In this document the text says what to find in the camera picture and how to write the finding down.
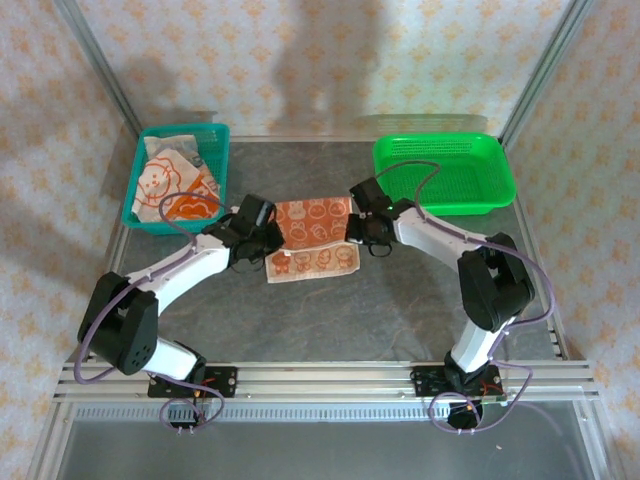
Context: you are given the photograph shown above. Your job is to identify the orange animal print towel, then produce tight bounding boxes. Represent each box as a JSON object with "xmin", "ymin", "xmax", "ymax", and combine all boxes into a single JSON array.
[{"xmin": 263, "ymin": 195, "xmax": 362, "ymax": 285}]

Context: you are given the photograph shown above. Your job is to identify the orange lion print towel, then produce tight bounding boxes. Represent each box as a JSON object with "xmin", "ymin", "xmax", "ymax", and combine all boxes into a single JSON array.
[{"xmin": 133, "ymin": 152, "xmax": 225, "ymax": 225}]

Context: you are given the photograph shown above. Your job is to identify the teal plastic basket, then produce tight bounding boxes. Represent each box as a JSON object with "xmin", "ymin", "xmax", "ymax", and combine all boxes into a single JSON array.
[{"xmin": 122, "ymin": 123, "xmax": 231, "ymax": 237}]

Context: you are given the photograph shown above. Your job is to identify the green plastic basket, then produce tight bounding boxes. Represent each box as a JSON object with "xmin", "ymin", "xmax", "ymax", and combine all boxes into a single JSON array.
[{"xmin": 372, "ymin": 132, "xmax": 517, "ymax": 217}]

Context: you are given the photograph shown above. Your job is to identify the grey metal shelf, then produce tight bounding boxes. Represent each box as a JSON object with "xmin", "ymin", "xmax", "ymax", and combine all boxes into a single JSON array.
[{"xmin": 54, "ymin": 422, "xmax": 601, "ymax": 480}]

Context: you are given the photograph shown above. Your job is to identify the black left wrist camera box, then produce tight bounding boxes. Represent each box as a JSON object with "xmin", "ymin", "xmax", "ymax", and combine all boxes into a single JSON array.
[{"xmin": 233, "ymin": 193, "xmax": 278, "ymax": 232}]

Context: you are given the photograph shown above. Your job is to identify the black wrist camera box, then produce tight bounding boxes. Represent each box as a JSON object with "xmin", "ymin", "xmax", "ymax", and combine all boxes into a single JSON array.
[
  {"xmin": 233, "ymin": 193, "xmax": 278, "ymax": 232},
  {"xmin": 348, "ymin": 177, "xmax": 394, "ymax": 214}
]

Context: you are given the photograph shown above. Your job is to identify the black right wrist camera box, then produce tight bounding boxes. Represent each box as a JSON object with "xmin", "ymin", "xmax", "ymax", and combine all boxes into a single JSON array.
[{"xmin": 348, "ymin": 177, "xmax": 394, "ymax": 214}]

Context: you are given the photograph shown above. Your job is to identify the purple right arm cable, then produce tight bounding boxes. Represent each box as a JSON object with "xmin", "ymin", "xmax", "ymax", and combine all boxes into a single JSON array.
[{"xmin": 372, "ymin": 160, "xmax": 557, "ymax": 435}]

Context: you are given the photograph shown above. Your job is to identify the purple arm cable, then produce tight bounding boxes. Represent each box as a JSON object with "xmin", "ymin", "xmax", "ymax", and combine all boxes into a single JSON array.
[
  {"xmin": 73, "ymin": 192, "xmax": 241, "ymax": 432},
  {"xmin": 372, "ymin": 160, "xmax": 557, "ymax": 435}
]

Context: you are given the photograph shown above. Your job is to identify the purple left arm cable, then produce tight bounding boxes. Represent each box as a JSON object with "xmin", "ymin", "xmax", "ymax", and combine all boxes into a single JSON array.
[{"xmin": 73, "ymin": 192, "xmax": 241, "ymax": 432}]

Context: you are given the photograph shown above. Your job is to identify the aluminium table side rail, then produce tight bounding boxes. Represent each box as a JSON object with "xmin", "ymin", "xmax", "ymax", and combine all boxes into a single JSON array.
[
  {"xmin": 499, "ymin": 142, "xmax": 572, "ymax": 361},
  {"xmin": 67, "ymin": 134, "xmax": 146, "ymax": 364}
]

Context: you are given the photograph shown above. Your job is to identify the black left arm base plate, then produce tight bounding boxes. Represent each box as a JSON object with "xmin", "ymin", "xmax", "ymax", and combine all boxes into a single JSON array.
[{"xmin": 147, "ymin": 366, "xmax": 238, "ymax": 400}]

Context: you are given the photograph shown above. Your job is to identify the aluminium mounting rail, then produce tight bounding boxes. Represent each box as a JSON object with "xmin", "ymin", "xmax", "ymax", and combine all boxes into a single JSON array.
[{"xmin": 52, "ymin": 359, "xmax": 600, "ymax": 405}]

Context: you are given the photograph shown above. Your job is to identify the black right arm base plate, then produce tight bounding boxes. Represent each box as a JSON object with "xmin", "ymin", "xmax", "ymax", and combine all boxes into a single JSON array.
[{"xmin": 410, "ymin": 364, "xmax": 504, "ymax": 400}]

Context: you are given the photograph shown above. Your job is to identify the grey slotted cable duct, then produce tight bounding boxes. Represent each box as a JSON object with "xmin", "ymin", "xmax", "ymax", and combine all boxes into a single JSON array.
[{"xmin": 74, "ymin": 402, "xmax": 584, "ymax": 425}]

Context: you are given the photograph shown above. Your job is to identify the aluminium frame post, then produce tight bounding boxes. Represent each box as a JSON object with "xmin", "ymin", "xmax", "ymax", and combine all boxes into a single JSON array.
[
  {"xmin": 499, "ymin": 0, "xmax": 596, "ymax": 146},
  {"xmin": 52, "ymin": 0, "xmax": 146, "ymax": 139}
]

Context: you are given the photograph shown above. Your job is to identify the aluminium frame leg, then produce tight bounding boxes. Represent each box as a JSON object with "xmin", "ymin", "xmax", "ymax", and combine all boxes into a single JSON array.
[
  {"xmin": 24, "ymin": 402, "xmax": 79, "ymax": 480},
  {"xmin": 572, "ymin": 399, "xmax": 624, "ymax": 480}
]

